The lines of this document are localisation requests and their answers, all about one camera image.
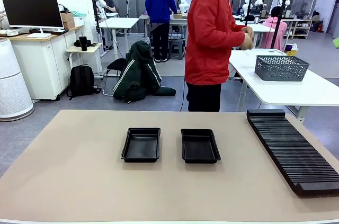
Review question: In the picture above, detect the person's right hand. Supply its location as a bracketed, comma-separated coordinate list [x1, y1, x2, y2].
[242, 33, 255, 50]

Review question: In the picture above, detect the person's left hand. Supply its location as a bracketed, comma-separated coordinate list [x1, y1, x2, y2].
[240, 25, 255, 36]

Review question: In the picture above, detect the black ESD tray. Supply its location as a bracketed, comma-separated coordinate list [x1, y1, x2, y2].
[180, 128, 221, 164]
[120, 127, 162, 163]

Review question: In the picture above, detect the black tripod pole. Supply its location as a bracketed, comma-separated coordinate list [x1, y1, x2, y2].
[270, 0, 290, 50]

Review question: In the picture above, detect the person in red jacket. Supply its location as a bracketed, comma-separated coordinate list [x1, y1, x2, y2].
[185, 0, 255, 112]

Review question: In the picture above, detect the grey plastic mesh basket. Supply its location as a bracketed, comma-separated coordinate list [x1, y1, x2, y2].
[254, 55, 310, 82]

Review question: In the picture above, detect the yellow box with white bag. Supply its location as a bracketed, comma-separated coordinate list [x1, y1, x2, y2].
[285, 43, 298, 56]

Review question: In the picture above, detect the metal storage shelf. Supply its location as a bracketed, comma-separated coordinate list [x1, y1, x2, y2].
[284, 17, 313, 40]

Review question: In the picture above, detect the background workbench with robots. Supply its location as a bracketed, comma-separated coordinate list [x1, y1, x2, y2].
[139, 13, 195, 59]

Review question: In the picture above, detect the grey plastic stool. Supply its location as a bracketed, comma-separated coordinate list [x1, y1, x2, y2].
[168, 38, 185, 60]

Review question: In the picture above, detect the person in blue hoodie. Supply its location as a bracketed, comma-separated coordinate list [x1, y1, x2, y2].
[145, 0, 177, 63]

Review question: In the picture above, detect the dark green jacket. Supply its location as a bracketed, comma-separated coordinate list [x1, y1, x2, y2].
[112, 37, 177, 104]

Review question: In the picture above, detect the black slotted PCB rack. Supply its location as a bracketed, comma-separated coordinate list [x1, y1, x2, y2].
[246, 109, 339, 198]

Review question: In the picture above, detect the white height-adjustable desk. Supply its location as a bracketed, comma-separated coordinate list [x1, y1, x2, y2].
[98, 17, 140, 58]

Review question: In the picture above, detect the black folding chair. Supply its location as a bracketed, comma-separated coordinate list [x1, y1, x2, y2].
[102, 58, 128, 97]

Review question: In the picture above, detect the seated person dark t-shirt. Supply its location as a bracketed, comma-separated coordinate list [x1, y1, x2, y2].
[99, 0, 118, 14]

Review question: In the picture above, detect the small wood-top side table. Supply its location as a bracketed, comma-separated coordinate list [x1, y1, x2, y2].
[65, 42, 104, 80]

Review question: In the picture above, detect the black tumbler with straw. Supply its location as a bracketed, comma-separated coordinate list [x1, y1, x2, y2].
[78, 32, 88, 51]

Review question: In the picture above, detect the black backpack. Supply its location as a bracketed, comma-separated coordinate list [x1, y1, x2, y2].
[66, 64, 102, 100]

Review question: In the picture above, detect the brown cardboard box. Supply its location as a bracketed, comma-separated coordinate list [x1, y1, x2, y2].
[60, 11, 76, 29]

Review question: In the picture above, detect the black keyboard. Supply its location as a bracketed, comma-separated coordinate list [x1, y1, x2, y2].
[29, 28, 69, 35]

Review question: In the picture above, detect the white cabinet wood top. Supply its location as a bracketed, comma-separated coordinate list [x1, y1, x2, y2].
[5, 25, 85, 101]

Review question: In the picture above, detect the black computer monitor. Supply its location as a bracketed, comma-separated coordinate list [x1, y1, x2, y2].
[1, 0, 65, 39]

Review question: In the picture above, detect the white air purifier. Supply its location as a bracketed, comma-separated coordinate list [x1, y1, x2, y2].
[0, 37, 35, 122]

